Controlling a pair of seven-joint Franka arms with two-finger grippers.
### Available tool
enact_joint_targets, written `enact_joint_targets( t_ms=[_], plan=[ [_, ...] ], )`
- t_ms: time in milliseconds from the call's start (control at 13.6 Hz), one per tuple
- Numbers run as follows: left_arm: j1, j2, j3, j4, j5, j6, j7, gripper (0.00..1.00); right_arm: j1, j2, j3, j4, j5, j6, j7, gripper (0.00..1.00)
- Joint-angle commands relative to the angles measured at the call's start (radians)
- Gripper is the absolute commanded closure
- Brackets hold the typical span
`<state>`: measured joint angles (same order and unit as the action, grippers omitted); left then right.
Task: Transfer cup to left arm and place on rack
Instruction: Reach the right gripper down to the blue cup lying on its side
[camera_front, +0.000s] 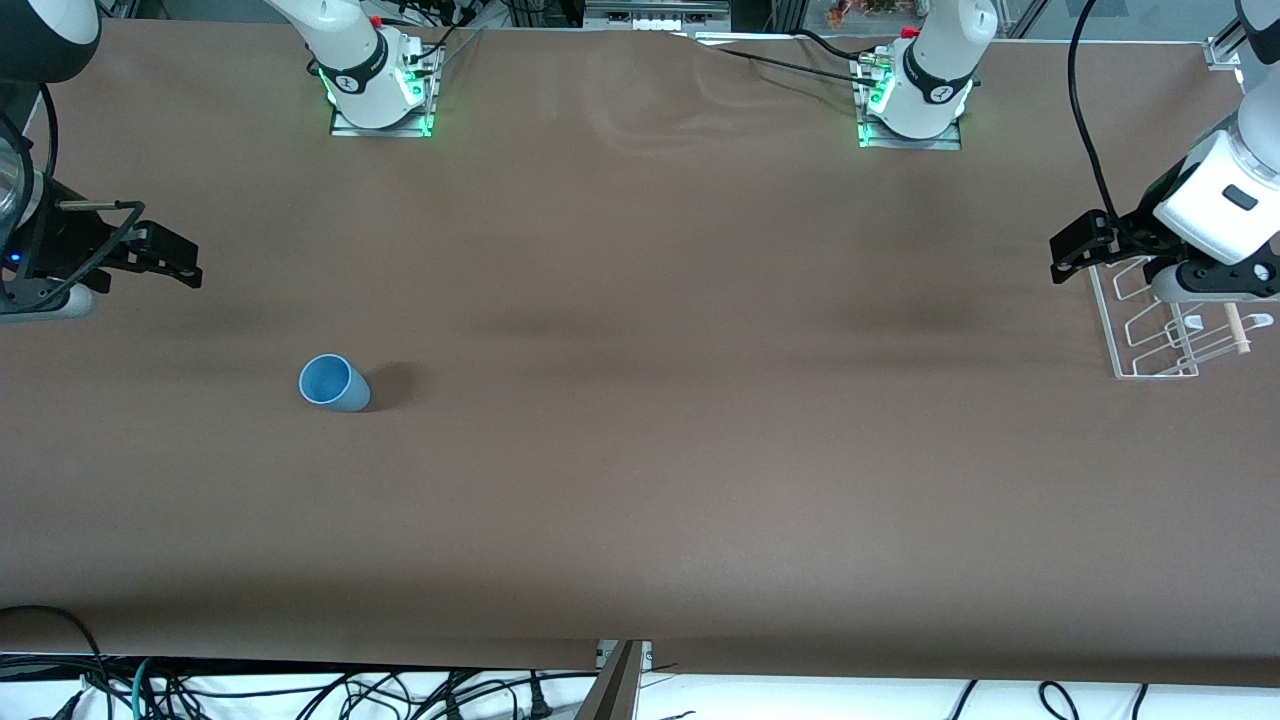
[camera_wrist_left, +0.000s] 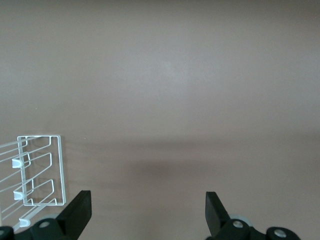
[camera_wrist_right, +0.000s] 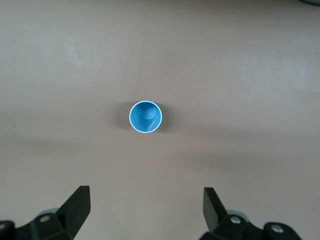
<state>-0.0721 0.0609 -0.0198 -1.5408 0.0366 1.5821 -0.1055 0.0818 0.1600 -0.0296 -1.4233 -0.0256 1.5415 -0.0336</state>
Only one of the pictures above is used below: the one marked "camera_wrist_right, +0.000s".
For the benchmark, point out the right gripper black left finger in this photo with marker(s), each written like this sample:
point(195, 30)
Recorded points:
point(72, 215)

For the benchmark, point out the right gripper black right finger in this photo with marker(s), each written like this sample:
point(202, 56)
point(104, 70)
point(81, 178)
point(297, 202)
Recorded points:
point(215, 215)

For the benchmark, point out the blue plastic cup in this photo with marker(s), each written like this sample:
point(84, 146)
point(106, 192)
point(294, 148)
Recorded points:
point(140, 121)

